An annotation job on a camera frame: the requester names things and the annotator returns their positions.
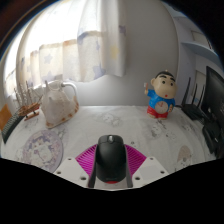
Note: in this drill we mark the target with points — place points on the white star-print curtain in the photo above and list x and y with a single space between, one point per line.
100 40

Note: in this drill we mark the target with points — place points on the round printed mouse pad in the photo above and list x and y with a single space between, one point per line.
41 150

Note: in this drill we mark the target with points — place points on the white lace-covered jug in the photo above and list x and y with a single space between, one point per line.
58 106

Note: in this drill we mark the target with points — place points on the black box under monitor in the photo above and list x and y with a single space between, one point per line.
213 136

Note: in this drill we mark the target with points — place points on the wooden model sailing ship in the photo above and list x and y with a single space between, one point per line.
30 109

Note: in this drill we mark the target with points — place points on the white wall shelf unit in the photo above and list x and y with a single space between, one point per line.
200 48

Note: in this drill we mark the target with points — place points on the wooden chair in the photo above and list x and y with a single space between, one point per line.
4 116

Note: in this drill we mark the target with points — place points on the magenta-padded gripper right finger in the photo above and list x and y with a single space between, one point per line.
151 168

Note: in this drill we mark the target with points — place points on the black computer monitor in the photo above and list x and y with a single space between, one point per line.
215 96

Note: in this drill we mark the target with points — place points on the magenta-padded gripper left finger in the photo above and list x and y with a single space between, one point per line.
71 168

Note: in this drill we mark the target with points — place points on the cartoon boy figurine clock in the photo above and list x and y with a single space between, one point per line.
162 96

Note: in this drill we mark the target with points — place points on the black computer mouse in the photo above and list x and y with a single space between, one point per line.
110 156

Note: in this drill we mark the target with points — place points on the white printed tablecloth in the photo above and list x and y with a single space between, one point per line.
133 130

